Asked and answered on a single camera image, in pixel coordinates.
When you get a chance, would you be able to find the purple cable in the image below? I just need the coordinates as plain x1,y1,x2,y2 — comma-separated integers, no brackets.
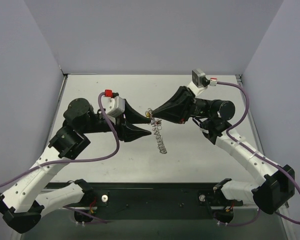
216,81,300,227
0,92,121,225

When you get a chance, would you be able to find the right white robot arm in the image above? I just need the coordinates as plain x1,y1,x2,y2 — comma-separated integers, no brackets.
152,86,295,215

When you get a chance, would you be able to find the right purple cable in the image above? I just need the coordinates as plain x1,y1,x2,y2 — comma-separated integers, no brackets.
216,81,300,227

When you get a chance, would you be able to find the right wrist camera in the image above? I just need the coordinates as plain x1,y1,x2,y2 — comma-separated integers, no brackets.
187,68,218,97

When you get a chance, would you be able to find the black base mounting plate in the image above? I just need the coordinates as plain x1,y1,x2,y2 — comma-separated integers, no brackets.
62,181,260,225

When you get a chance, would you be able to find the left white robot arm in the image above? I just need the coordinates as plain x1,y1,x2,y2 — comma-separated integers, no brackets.
0,96,151,234

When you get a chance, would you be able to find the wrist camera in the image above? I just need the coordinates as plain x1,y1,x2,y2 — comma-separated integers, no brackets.
104,89,126,118
187,68,218,97

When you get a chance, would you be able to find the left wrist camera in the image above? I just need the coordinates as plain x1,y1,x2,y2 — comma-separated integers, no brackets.
104,89,126,118

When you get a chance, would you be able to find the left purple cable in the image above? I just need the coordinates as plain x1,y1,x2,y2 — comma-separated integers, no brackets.
0,92,121,225

